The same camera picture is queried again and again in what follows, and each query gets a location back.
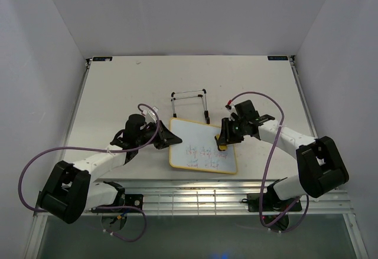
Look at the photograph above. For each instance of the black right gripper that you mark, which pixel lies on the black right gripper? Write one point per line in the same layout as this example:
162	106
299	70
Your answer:
225	134

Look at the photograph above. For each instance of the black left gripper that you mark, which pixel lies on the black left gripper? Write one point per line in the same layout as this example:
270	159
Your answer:
165	137

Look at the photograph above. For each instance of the yellow black whiteboard eraser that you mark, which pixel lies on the yellow black whiteboard eraser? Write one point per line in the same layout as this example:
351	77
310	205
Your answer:
220	147

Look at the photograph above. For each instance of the wire whiteboard stand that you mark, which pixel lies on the wire whiteboard stand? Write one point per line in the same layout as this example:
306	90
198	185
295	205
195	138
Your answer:
191	95

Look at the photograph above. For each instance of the yellow framed whiteboard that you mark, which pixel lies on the yellow framed whiteboard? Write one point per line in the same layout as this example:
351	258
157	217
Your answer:
198	150

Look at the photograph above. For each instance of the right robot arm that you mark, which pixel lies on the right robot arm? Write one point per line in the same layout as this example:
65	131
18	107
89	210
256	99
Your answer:
319	163

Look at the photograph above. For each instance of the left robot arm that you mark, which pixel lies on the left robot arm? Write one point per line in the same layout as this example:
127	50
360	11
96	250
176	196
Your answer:
72	188

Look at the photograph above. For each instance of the right blue table label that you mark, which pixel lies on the right blue table label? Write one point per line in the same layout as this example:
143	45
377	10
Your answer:
277	58

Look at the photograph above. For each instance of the blue table label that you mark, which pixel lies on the blue table label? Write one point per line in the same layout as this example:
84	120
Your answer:
277	58
102	59

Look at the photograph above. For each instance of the left blue table label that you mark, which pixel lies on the left blue table label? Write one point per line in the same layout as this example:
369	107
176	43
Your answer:
102	59

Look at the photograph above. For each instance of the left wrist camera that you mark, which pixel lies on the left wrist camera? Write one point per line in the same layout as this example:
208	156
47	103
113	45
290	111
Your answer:
150	115

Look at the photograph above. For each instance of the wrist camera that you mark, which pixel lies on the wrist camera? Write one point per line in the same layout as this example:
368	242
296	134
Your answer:
231	109
150	115

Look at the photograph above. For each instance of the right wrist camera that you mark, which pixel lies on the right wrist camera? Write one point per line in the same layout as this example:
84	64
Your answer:
231	109

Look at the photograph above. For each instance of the aluminium table frame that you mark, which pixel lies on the aluminium table frame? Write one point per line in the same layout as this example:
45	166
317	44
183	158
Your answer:
114	90

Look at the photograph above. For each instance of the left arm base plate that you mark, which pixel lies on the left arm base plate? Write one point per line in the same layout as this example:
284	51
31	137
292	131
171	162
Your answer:
133	200

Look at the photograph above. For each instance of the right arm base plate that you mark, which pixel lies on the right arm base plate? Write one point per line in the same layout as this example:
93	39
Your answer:
252	202

